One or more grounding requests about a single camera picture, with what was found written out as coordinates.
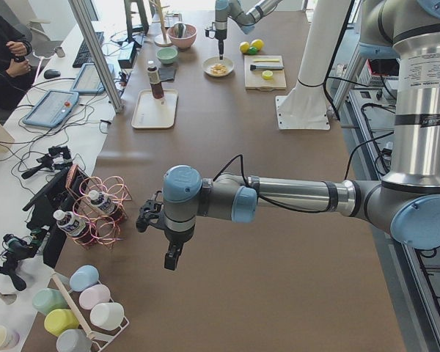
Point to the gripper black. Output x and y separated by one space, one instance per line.
177 238
220 31

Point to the twisted ring donut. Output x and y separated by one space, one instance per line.
218 69

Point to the white round plate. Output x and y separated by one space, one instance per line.
213 60

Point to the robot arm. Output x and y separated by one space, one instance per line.
246 20
405 202

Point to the brown tea bottle on tray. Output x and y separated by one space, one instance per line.
155 81

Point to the white rabbit tray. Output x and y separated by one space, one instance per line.
151 113

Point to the yellow lemon lower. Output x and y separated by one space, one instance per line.
244 47

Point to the yellow lemon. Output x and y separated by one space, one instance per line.
244 47
257 44

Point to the green lime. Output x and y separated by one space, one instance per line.
252 50

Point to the pink bowl with ice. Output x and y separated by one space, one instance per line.
187 40

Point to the yellow lemon upper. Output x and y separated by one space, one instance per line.
257 44

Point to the wooden cutting board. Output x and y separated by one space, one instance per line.
254 80

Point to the metal ice scoop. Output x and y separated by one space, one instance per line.
179 29

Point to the steel muddler black tip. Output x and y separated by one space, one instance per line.
265 67

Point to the lemon half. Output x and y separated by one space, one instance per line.
267 74

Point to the green bowl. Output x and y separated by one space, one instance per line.
167 55

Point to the grey folded cloth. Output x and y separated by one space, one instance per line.
167 73

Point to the wooden mug tree stand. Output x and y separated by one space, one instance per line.
161 40

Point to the pink cup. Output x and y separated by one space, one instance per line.
94 295

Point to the white cup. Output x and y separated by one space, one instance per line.
107 316

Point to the blue cup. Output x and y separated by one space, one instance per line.
84 277

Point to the tea bottle in rack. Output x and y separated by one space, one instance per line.
102 202
73 225

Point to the grey cup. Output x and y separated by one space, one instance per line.
73 340

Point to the yellow cup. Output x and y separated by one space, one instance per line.
59 320

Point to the green cup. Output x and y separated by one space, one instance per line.
47 300

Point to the teach pendant far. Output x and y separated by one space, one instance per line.
87 82

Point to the teach pendant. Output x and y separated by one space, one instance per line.
52 109
87 82

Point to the black keyboard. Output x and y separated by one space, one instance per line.
83 55

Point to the teach pendant near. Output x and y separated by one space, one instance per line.
52 109

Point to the computer mouse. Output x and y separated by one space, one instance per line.
51 73

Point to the seated person in black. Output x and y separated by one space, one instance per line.
16 72

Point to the copper wire bottle rack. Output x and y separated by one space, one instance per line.
105 230

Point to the white wire cup rack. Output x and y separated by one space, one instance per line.
101 338

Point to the aluminium frame post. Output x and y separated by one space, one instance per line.
84 22

